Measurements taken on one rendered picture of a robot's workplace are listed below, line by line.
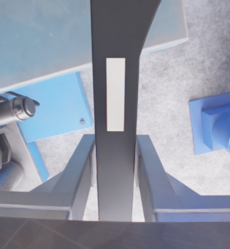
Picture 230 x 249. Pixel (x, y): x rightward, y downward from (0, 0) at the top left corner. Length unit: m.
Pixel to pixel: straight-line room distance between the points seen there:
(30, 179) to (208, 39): 1.62
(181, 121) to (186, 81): 0.29
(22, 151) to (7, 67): 1.22
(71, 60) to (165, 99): 1.15
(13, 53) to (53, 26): 0.05
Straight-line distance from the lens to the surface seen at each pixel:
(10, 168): 1.41
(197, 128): 1.43
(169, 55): 1.30
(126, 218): 0.17
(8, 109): 0.88
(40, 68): 0.20
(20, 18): 0.22
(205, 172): 1.65
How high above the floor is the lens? 1.25
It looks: 73 degrees down
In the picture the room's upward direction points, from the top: 175 degrees counter-clockwise
